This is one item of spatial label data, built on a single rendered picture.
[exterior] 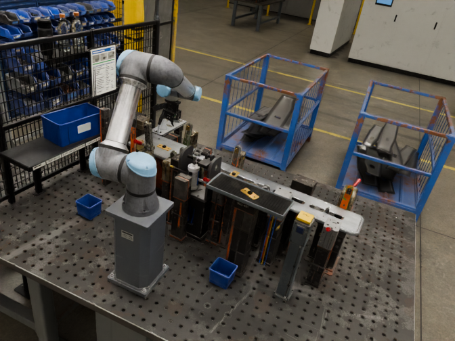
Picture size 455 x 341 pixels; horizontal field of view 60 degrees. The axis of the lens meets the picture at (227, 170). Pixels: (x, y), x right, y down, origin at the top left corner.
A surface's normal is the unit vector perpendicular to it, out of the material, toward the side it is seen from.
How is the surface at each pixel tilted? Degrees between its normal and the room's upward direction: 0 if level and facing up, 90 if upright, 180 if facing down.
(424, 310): 0
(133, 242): 90
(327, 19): 90
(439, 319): 0
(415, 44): 90
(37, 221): 0
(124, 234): 90
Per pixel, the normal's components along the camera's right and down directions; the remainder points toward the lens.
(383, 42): -0.39, 0.43
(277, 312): 0.13, -0.85
